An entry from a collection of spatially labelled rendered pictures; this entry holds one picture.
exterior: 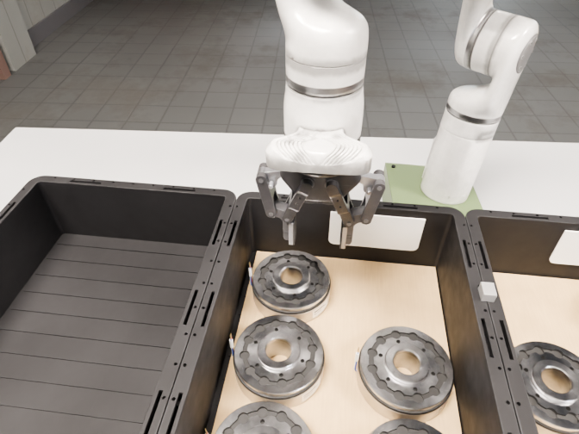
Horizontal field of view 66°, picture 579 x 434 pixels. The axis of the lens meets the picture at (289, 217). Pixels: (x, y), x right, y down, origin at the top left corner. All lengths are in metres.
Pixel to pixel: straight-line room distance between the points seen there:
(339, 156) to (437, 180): 0.51
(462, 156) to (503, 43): 0.19
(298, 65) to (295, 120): 0.05
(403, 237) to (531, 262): 0.18
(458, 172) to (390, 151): 0.32
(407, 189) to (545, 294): 0.33
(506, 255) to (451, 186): 0.23
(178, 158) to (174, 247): 0.46
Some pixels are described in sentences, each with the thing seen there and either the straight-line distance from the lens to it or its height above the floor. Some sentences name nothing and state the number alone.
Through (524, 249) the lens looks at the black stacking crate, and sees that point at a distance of 0.68.
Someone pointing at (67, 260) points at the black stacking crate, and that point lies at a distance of 0.73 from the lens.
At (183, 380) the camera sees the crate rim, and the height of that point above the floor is 0.93.
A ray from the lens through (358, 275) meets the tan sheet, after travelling 0.64.
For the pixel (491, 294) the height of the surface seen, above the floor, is 0.94.
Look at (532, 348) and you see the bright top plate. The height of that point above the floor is 0.86.
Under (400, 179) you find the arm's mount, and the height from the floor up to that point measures 0.77.
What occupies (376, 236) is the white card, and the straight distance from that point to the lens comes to 0.63.
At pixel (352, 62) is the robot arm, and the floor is 1.16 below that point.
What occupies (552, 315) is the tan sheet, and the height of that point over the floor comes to 0.83.
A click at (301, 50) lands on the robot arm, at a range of 0.38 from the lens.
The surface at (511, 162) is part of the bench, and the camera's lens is 1.20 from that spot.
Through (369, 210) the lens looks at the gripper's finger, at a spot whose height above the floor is 1.00.
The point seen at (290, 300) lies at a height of 0.86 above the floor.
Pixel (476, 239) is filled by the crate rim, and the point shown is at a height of 0.93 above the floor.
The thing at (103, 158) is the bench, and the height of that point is 0.70.
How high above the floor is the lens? 1.31
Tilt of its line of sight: 42 degrees down
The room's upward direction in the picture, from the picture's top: straight up
